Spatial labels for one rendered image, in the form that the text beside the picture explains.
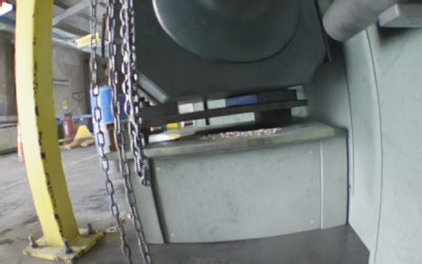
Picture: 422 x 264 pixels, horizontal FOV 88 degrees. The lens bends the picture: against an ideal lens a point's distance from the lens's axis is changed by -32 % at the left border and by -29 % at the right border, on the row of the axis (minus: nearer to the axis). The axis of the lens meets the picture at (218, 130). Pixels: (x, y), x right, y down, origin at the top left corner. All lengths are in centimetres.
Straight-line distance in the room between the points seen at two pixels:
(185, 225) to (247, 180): 22
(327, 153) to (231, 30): 40
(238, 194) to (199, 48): 39
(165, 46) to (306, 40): 31
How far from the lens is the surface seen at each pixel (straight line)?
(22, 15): 99
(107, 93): 401
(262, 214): 80
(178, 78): 57
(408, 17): 25
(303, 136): 71
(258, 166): 76
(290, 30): 65
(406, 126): 39
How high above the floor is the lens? 37
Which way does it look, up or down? 4 degrees down
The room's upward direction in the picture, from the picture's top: 7 degrees counter-clockwise
